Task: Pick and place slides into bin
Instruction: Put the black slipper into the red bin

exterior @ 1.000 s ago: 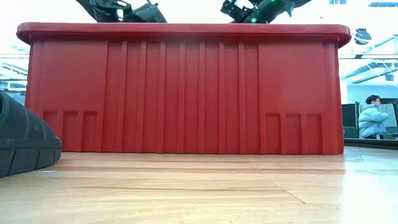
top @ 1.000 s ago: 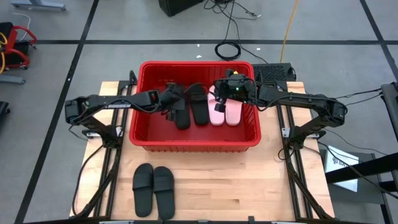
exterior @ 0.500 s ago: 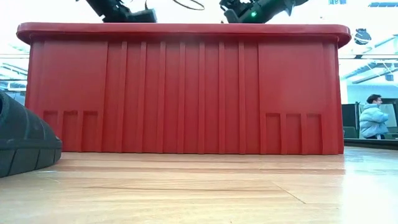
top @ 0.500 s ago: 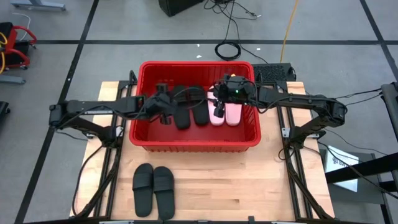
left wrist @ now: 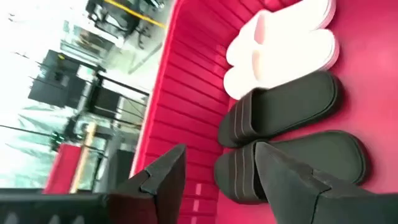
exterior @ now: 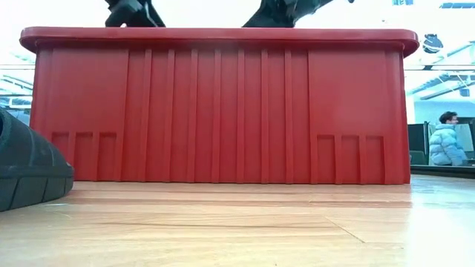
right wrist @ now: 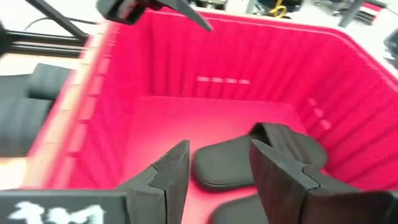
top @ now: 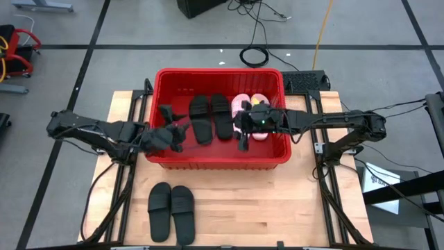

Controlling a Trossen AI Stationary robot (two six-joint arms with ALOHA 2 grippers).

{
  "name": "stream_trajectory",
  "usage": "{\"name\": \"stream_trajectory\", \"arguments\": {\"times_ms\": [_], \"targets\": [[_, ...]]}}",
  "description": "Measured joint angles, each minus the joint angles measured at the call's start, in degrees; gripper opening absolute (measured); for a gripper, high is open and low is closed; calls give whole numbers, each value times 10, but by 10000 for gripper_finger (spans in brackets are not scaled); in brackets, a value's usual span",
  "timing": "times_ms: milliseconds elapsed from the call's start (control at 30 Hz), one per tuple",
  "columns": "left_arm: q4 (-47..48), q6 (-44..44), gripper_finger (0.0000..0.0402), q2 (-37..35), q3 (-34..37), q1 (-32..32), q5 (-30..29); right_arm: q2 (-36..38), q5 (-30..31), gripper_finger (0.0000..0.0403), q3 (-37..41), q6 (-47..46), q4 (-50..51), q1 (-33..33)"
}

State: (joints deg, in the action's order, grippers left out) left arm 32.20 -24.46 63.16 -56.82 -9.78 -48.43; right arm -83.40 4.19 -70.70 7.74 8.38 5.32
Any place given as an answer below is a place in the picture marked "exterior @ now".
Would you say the grey green cloth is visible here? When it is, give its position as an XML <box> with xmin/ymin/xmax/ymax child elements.
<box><xmin>455</xmin><ymin>123</ymin><xmax>475</xmax><ymax>153</ymax></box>

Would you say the person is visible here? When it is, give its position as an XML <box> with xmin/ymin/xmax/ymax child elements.
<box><xmin>429</xmin><ymin>111</ymin><xmax>468</xmax><ymax>167</ymax></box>

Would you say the black ceiling fixture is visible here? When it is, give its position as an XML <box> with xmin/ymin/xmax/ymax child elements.
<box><xmin>422</xmin><ymin>33</ymin><xmax>445</xmax><ymax>55</ymax></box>

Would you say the red plastic bin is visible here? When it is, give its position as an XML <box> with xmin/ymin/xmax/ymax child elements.
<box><xmin>19</xmin><ymin>26</ymin><xmax>420</xmax><ymax>185</ymax></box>

